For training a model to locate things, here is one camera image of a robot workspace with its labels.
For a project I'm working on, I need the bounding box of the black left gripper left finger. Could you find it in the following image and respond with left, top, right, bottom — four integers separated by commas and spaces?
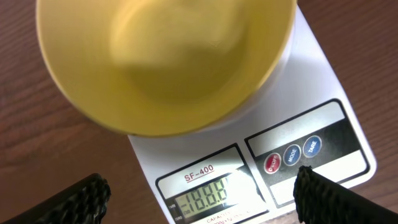
4, 173, 111, 224

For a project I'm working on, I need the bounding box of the pale yellow bowl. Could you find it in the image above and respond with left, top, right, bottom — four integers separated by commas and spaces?
36, 0, 297, 138

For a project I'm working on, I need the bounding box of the white digital kitchen scale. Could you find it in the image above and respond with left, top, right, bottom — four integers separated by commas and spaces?
129, 10, 377, 224

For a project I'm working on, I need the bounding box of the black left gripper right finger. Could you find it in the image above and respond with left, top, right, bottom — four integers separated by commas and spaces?
293, 166, 397, 224

